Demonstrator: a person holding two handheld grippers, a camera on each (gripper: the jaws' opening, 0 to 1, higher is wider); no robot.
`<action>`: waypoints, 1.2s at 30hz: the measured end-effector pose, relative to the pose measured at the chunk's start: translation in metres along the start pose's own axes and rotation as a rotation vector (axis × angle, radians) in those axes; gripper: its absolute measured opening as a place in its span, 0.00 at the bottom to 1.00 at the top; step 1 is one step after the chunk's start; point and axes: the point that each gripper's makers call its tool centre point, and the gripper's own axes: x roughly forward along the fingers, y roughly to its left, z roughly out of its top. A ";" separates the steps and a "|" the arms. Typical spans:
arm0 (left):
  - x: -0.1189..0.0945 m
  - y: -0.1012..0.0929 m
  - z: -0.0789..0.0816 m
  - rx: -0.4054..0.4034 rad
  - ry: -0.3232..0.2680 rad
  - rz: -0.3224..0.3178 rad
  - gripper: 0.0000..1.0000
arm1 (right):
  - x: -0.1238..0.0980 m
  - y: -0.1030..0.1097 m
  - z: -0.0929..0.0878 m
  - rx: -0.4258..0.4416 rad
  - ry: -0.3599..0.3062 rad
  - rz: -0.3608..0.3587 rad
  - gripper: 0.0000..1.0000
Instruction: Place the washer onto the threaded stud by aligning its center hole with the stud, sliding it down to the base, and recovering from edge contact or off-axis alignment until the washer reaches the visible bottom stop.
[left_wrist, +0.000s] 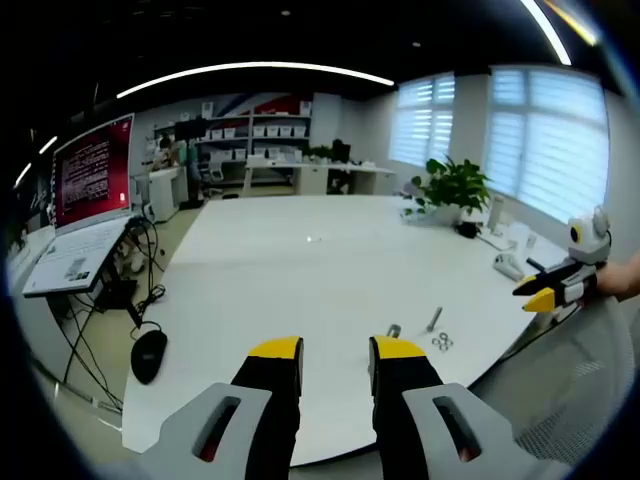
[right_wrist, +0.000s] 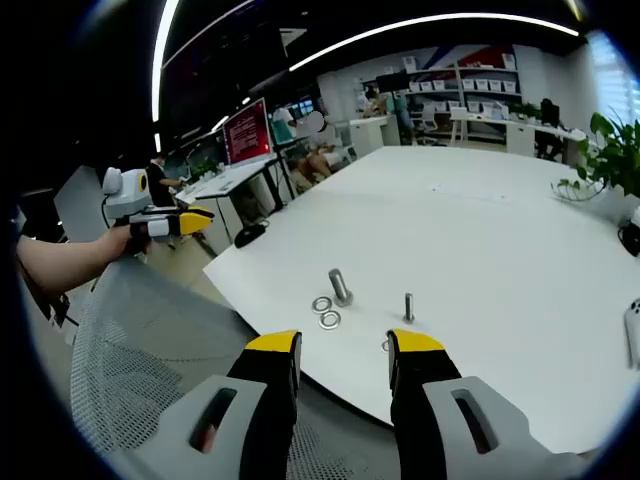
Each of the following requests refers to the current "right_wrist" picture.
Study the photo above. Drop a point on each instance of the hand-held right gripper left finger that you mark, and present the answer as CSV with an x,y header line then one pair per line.
x,y
260,400

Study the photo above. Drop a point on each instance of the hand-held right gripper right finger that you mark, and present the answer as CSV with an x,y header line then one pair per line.
x,y
425,400

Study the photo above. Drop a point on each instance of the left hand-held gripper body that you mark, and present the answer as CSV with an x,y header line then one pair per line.
x,y
127,192

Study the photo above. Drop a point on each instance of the small steel washer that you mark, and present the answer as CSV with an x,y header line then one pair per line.
x,y
383,345

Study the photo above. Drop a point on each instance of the small threaded stud bolt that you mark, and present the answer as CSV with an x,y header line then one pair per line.
x,y
408,306

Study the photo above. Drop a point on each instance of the large steel washer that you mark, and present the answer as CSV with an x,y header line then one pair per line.
x,y
314,304

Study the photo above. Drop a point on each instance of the large threaded stud bolt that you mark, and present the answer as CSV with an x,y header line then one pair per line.
x,y
339,287

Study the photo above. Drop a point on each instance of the person's left hand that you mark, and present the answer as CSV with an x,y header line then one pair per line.
x,y
122,242

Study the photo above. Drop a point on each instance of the white standing desk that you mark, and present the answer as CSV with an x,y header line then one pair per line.
x,y
220,185

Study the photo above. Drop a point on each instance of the grey partition panel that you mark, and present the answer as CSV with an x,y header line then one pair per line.
x,y
80,205

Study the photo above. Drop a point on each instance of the black computer mouse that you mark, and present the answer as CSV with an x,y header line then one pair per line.
x,y
249,236

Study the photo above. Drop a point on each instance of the red screen monitor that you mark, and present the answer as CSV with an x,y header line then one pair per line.
x,y
246,132

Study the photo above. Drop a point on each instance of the grey mesh office chair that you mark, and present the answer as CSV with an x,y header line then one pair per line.
x,y
150,325

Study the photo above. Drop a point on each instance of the ceiling light strip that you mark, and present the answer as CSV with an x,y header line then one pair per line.
x,y
425,21
162,55

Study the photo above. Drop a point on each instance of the white cabinet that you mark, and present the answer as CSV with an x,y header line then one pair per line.
x,y
372,135

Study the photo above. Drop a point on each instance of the long white counter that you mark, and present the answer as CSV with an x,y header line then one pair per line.
x,y
520,137

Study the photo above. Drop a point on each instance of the green potted plant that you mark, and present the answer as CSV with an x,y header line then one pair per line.
x,y
615,155

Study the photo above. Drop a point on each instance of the white storage shelf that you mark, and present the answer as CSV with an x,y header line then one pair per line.
x,y
480,85

